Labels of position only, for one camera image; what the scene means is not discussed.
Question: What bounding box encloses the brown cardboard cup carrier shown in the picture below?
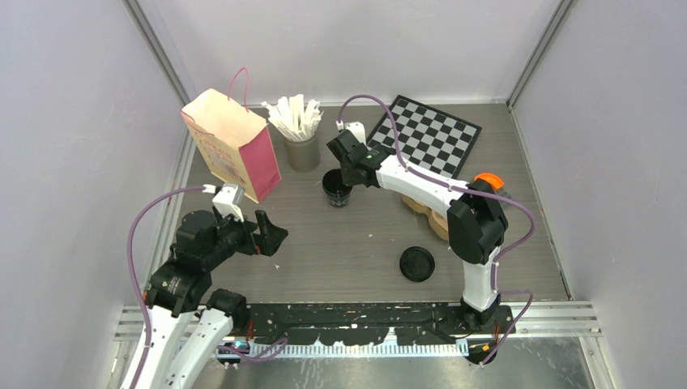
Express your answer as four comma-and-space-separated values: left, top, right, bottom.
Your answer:
400, 195, 449, 242

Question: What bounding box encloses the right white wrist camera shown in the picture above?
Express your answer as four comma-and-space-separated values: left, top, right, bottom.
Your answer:
335, 120, 367, 145

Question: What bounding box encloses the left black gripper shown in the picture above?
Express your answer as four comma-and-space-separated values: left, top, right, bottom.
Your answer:
204, 205, 288, 267

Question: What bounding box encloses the pink and cream paper bag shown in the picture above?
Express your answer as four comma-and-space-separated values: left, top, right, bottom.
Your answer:
180, 88, 281, 203

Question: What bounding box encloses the grey studded building baseplate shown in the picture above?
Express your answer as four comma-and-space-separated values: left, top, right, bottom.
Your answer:
497, 186, 513, 199

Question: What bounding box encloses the grey cylindrical straw holder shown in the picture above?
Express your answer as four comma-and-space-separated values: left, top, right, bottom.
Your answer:
284, 135, 320, 173

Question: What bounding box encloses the bundle of white wrapped straws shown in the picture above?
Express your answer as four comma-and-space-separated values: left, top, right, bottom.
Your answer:
261, 94, 322, 143

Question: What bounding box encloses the black coffee cup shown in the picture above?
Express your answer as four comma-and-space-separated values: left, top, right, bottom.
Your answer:
322, 169, 352, 207

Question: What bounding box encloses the black and white chessboard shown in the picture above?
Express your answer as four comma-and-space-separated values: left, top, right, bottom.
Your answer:
389, 95, 482, 179

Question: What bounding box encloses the orange curved plastic piece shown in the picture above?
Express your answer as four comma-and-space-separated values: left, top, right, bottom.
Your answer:
474, 173, 505, 191

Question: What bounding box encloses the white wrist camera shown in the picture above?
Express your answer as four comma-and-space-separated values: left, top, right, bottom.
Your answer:
212, 183, 245, 222
335, 120, 367, 145

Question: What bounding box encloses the black coffee cup lid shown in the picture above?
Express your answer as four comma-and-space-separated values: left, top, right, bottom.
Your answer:
399, 246, 435, 283

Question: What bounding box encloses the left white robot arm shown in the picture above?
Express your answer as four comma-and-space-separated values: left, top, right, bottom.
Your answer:
122, 209, 288, 388

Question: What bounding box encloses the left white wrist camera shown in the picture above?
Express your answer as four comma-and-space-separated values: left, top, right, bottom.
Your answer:
212, 183, 245, 222

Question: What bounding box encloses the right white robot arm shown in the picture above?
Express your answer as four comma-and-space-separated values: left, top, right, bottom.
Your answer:
327, 130, 508, 333

